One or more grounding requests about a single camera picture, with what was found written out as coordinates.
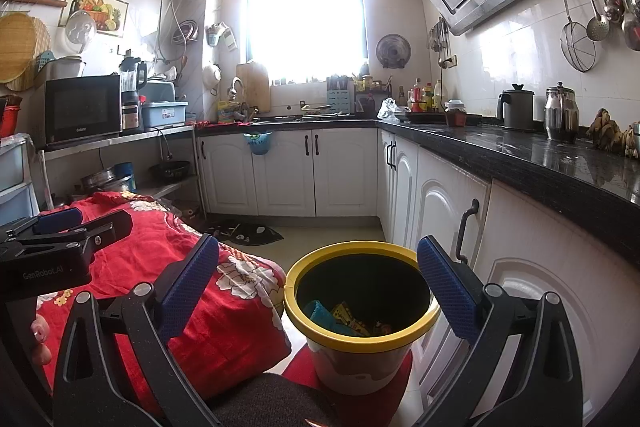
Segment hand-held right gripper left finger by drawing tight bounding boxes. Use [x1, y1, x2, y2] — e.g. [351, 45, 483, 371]
[52, 234, 221, 427]

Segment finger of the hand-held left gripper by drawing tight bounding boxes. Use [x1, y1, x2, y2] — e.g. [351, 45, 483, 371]
[0, 209, 133, 258]
[0, 208, 84, 243]

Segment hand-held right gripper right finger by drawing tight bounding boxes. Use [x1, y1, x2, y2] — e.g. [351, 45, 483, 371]
[415, 236, 583, 427]

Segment yellow snack packet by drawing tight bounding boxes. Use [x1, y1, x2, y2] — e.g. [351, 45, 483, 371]
[330, 302, 373, 335]

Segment yellow rimmed waste bin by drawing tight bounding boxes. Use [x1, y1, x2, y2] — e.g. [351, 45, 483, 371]
[283, 242, 442, 397]

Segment blue sponge cloth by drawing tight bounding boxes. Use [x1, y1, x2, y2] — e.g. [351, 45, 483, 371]
[302, 300, 361, 335]

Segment person's left hand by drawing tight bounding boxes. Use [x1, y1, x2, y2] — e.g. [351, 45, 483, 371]
[30, 313, 51, 358]

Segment red floral blanket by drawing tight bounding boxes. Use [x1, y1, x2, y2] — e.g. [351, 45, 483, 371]
[32, 192, 292, 423]

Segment steel pot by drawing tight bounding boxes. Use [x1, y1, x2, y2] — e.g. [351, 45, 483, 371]
[80, 167, 126, 195]

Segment blue canister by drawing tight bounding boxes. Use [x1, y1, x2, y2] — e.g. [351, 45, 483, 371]
[114, 163, 136, 192]

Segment plastic drawer cabinet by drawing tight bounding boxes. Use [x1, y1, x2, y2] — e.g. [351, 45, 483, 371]
[0, 134, 38, 228]

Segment black wok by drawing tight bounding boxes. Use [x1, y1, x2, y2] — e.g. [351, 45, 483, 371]
[149, 161, 192, 182]

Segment dark patterned floor mat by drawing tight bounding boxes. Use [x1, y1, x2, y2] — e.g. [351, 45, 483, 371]
[202, 219, 285, 245]

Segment stainless steel shelf unit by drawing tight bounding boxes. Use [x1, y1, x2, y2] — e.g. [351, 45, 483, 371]
[37, 124, 206, 218]

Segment black microwave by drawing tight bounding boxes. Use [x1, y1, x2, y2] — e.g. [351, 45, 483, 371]
[44, 74, 123, 146]

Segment grey plastic dish box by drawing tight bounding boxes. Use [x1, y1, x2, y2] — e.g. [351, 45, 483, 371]
[141, 101, 189, 130]

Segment black blender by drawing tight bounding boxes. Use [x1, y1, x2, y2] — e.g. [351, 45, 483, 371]
[119, 56, 148, 132]

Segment red floor mat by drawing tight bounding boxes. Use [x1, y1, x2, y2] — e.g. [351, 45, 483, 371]
[282, 347, 413, 408]

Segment person's dark clothed leg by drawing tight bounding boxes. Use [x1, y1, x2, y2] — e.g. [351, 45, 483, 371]
[207, 374, 361, 427]

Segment pale plastic container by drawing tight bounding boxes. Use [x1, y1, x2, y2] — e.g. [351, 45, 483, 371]
[147, 79, 178, 102]

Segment white pot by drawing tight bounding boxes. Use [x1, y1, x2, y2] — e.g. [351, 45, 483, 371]
[50, 56, 87, 80]

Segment black stone countertop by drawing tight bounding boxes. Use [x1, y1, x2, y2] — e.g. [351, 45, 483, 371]
[195, 117, 640, 265]

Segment white kitchen cabinets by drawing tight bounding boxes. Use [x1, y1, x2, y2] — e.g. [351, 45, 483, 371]
[196, 127, 640, 427]

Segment blue hanging basket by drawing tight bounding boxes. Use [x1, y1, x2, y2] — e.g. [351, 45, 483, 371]
[243, 132, 273, 156]

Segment sink side cleaning supplies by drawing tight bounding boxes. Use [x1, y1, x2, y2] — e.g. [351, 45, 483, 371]
[217, 99, 251, 124]

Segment round bamboo tray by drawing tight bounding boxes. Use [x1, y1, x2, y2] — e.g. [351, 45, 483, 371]
[0, 12, 52, 92]

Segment white lidded jar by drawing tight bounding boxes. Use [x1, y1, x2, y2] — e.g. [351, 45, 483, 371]
[444, 99, 468, 128]

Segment glass pot lid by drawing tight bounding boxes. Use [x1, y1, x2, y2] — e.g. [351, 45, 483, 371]
[65, 9, 97, 55]

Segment clear plastic bag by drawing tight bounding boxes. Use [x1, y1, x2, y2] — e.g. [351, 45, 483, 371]
[377, 98, 401, 122]

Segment grey kettle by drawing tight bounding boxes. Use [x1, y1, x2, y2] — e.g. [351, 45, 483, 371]
[496, 83, 536, 131]

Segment wooden cutting board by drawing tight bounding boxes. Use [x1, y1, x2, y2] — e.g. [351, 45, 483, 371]
[236, 63, 271, 112]

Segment steel jug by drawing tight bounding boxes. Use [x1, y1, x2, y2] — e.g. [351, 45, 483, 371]
[544, 82, 581, 144]

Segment black spice rack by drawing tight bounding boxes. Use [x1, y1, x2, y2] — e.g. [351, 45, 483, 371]
[352, 74, 393, 115]

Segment fruit picture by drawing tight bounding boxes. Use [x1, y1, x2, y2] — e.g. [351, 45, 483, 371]
[59, 0, 128, 38]

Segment pale blue knife block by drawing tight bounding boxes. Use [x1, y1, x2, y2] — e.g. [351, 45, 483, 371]
[326, 76, 353, 114]

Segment brown banana bunch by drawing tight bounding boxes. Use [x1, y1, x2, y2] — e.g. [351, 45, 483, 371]
[586, 108, 638, 155]

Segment small black fan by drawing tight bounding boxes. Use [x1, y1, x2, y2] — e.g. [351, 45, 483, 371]
[376, 33, 412, 70]

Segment hanging kitchen utensils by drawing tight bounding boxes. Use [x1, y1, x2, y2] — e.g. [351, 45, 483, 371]
[427, 18, 451, 68]

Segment bright window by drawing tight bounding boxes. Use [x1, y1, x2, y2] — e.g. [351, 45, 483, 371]
[247, 0, 368, 85]

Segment water heater hoses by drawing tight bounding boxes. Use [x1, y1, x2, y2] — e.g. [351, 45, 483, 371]
[157, 0, 183, 62]

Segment wall utensil holder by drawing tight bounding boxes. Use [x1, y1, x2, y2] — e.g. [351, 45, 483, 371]
[206, 22, 236, 52]

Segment wire mesh skimmer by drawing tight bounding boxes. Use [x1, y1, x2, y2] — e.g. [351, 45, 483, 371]
[552, 0, 597, 72]

